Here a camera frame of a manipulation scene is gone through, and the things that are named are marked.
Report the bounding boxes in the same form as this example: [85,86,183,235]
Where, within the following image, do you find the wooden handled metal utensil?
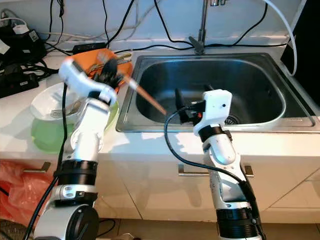
[96,49,167,115]

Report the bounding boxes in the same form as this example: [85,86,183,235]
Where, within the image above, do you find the pale green plate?
[30,100,120,154]

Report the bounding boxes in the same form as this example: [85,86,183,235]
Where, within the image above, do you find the orange plastic bowl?
[75,48,135,93]

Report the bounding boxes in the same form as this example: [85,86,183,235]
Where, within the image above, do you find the stainless steel sink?
[116,52,317,133]

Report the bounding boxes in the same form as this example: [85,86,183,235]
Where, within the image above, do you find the black adapter brick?
[71,42,106,55]

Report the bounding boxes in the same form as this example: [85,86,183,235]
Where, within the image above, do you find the white ceramic bowl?
[31,82,88,121]

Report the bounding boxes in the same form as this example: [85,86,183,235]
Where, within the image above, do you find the chrome sink faucet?
[188,0,231,55]

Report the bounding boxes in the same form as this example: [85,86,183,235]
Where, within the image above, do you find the black charger with white label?
[7,25,48,63]
[0,37,13,66]

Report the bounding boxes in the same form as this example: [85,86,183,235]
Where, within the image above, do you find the black power strip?
[0,72,40,98]

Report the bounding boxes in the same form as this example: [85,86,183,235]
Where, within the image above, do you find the white cabinet door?
[0,152,143,221]
[120,150,273,223]

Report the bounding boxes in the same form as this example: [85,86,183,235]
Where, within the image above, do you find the white plug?
[12,23,31,35]

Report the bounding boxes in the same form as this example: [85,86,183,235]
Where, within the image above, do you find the black countertop appliance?
[280,0,320,93]

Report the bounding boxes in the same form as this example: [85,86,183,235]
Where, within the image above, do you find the white drawer front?
[262,182,320,223]
[255,165,320,208]

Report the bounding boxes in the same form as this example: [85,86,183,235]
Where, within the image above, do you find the red plastic bag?
[0,159,58,226]

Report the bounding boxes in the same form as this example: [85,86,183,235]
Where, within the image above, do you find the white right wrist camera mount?
[193,89,233,137]

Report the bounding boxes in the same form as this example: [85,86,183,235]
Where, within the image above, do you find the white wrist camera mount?
[193,89,233,137]
[58,56,117,103]

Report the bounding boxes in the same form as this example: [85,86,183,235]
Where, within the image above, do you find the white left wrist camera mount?
[58,56,117,103]

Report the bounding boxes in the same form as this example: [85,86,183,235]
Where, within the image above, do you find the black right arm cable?
[163,106,261,221]

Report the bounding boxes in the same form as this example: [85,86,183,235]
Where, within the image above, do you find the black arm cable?
[22,82,70,240]
[163,106,261,221]

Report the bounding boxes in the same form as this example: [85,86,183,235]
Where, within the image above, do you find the black power cable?
[205,0,270,49]
[114,44,193,53]
[152,0,194,50]
[104,0,136,48]

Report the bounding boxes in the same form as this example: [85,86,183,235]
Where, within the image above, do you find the silver bar cabinet handle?
[178,164,255,178]
[0,161,52,173]

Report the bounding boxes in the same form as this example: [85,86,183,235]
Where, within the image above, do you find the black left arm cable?
[22,82,70,240]

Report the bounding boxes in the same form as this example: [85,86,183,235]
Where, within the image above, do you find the white water hose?
[265,0,299,77]

